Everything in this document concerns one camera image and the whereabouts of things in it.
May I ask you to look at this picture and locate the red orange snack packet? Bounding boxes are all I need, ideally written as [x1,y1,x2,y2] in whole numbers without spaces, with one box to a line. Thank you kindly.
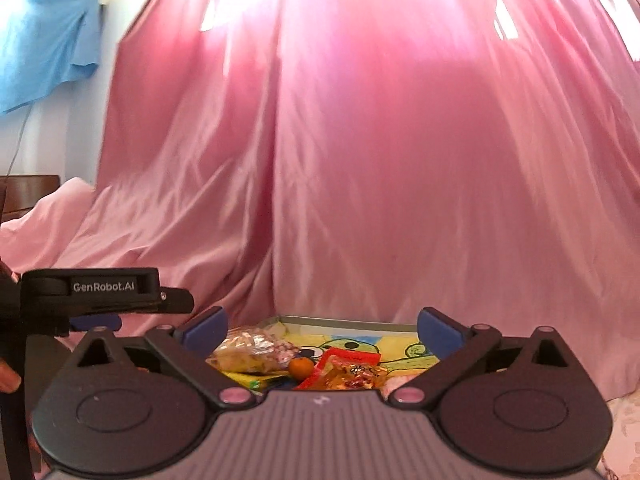
[295,348,388,391]

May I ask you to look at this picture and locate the grey cartoon snack tray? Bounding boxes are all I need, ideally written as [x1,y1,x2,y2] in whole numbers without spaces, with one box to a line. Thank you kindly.
[221,314,442,391]

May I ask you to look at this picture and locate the black cable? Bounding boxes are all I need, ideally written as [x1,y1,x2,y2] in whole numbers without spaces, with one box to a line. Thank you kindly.
[4,102,34,177]

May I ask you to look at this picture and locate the floral pink tablecloth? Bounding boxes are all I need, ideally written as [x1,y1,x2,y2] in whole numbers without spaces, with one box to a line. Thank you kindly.
[597,390,640,480]

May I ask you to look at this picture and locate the pink satin drape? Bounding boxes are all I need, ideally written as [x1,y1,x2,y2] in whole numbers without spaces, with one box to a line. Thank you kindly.
[1,0,639,398]

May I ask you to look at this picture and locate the orange tangerine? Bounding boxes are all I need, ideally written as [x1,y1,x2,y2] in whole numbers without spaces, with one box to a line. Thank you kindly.
[288,356,314,382]

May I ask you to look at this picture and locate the brown wooden furniture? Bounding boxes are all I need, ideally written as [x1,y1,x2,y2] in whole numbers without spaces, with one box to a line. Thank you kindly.
[1,174,61,222]

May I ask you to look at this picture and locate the clear bag of snacks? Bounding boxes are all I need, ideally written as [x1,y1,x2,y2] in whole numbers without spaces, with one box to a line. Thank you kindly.
[206,327,299,375]

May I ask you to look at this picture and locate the blue cloth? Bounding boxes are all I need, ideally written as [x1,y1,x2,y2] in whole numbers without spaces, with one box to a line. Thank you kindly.
[1,0,102,115]

